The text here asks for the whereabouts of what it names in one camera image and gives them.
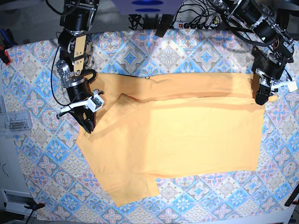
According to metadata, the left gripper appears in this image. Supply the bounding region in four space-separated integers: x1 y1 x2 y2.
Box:
252 54 298 105

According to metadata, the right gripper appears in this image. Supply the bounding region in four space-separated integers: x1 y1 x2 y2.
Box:
57 78 104 134

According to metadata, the yellow T-shirt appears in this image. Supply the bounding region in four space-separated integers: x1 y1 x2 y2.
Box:
76 73 264 206

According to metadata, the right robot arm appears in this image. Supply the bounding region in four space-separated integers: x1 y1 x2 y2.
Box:
46 0 104 133

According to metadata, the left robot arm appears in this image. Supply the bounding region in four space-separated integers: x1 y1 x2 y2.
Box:
210 0 297 105

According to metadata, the clear plastic screw box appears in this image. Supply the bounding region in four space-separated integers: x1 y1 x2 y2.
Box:
5 110 32 135

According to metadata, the patterned blue tablecloth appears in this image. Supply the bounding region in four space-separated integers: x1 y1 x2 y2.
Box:
0 29 299 224

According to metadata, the red black clamp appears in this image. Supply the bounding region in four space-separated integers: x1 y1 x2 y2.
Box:
0 45 11 65

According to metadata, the black clamp bar right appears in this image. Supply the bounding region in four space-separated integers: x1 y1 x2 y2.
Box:
285 186 299 207

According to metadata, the white power strip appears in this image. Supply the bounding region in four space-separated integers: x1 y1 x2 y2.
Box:
172 21 206 29

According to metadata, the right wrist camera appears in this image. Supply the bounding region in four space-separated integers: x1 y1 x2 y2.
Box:
86 94 104 112

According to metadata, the orange handled clamp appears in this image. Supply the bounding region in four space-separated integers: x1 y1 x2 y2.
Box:
24 203 45 211

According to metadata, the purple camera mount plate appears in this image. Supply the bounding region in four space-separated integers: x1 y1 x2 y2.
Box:
112 0 183 14

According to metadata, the black bracket under mount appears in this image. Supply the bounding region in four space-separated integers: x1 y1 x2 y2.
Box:
155 14 174 37

